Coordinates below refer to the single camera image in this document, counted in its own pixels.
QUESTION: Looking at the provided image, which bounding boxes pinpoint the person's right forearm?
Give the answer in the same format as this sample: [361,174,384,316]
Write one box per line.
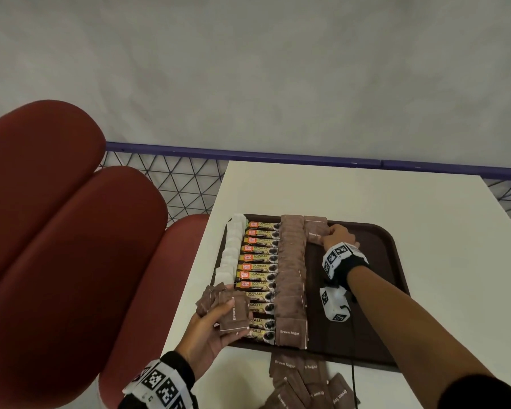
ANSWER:
[347,266,495,409]

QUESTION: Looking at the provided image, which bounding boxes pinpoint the row of gold coffee sachets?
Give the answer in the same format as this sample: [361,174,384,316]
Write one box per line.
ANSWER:
[236,220,280,345]

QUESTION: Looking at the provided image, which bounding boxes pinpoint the brown plastic tray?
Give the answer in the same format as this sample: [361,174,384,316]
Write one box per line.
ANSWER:
[212,214,411,373]

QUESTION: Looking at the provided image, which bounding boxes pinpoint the pile of brown sugar packets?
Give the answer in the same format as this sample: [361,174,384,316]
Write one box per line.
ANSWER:
[259,351,361,409]

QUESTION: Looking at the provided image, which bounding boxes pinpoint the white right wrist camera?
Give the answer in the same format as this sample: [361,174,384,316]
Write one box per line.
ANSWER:
[319,286,352,323]

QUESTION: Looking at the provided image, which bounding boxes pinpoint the red padded chair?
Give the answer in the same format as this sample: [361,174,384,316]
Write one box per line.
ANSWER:
[0,99,210,409]

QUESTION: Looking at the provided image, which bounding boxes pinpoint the row of brown sugar packets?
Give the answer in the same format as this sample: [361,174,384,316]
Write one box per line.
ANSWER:
[274,215,309,350]

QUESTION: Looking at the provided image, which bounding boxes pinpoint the person's right hand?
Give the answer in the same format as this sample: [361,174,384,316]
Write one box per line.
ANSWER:
[319,224,361,254]

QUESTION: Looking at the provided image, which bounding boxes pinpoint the purple wire fence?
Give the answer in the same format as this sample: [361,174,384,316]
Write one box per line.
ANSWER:
[98,141,511,243]

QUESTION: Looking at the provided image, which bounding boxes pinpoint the row of white tea bags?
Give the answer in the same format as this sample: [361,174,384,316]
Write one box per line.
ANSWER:
[212,213,250,290]

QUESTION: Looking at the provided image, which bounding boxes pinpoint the black camera cable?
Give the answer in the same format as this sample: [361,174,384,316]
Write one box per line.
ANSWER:
[345,310,361,409]

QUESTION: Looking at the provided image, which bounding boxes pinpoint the person's left hand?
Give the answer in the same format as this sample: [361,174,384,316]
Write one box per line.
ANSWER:
[174,298,254,382]

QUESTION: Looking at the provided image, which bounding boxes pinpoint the right marker wristband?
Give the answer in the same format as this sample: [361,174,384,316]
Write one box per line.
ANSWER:
[322,242,370,288]

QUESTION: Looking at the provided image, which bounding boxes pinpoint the handful of brown sugar packets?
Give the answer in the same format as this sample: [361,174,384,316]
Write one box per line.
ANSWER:
[195,283,251,337]

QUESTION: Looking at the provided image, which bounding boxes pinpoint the person's black sleeve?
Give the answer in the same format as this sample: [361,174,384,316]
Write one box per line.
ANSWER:
[436,374,511,409]

